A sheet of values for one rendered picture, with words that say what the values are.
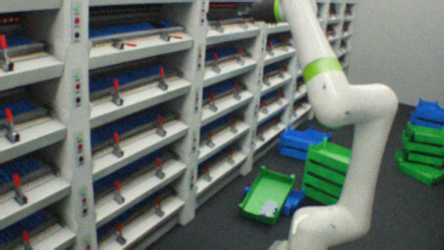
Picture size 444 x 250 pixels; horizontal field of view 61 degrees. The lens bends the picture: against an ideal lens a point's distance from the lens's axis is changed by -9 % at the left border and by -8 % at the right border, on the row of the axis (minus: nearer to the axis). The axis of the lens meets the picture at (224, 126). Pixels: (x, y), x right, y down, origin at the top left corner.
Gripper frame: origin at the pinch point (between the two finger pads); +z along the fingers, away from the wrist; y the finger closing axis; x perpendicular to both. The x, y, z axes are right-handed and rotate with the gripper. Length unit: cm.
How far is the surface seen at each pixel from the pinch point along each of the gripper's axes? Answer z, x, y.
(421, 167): -73, 117, -161
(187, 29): 18.2, 4.6, -6.4
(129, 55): 16.4, 10.6, 33.8
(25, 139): 20, 28, 78
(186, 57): 20.7, 16.9, -6.6
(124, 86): 24.6, 22.4, 29.8
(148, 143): 24, 47, 21
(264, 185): 9, 95, -54
